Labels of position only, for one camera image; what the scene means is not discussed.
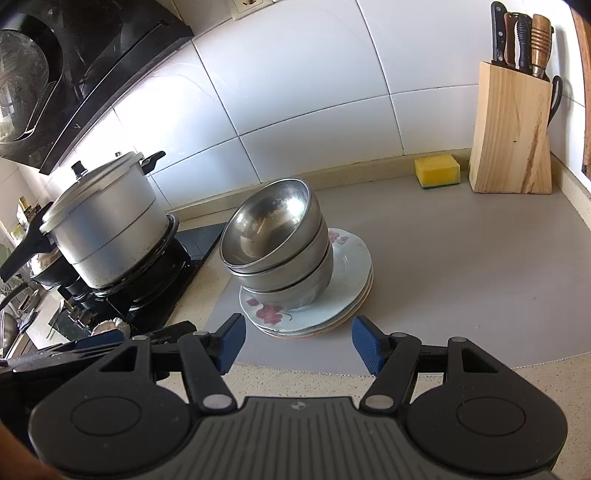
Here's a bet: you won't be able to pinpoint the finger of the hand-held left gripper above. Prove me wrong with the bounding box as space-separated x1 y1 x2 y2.
71 322 197 354

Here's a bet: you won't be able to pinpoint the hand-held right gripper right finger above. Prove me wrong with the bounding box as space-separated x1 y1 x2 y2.
352 315 509 414

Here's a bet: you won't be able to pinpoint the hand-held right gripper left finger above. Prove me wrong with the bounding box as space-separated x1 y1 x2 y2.
99 313 246 411

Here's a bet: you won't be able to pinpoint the white plate pink flowers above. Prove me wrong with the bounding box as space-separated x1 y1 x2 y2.
252 272 374 337
239 227 373 334

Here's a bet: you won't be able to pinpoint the white plate red floral rim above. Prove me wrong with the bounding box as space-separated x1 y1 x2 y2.
259 277 374 340

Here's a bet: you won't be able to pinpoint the stainless steel bowl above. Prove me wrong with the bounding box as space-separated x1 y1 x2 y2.
220 178 324 269
240 249 334 310
226 217 332 281

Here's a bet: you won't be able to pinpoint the person's left forearm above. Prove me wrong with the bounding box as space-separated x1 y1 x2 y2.
0 418 61 480

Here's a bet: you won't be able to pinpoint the black wok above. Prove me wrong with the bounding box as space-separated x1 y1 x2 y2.
28 251 81 289

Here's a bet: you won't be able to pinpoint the black burner pot support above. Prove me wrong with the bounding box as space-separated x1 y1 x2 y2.
60 215 192 305

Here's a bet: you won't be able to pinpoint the black glass gas stove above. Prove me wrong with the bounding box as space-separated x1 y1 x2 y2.
46 223 228 342

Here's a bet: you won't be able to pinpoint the grey counter mat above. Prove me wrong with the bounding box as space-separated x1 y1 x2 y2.
198 182 583 377

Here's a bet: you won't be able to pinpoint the aluminium pressure cooker pot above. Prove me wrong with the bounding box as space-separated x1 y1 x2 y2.
0 150 178 289

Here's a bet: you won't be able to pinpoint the yellow dish sponge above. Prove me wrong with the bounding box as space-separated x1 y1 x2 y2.
414 154 461 190

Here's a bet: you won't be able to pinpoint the wooden knife block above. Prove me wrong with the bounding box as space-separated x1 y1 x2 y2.
468 60 553 193

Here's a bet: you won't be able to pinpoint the black range hood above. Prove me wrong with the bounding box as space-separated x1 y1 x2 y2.
0 0 195 175

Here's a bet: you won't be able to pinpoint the black handle scissors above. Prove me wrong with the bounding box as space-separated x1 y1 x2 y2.
546 75 564 132

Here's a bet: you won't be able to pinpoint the brown wooden frame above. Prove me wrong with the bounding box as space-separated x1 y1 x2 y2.
570 0 591 178

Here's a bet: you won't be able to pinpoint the beige wall socket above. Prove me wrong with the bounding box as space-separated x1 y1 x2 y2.
229 0 271 21

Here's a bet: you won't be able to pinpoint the smooth brown handle knife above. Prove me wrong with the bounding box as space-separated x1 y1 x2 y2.
503 11 519 68

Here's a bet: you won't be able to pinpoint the ribbed wooden handle knife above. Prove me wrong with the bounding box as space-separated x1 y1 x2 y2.
530 14 553 79

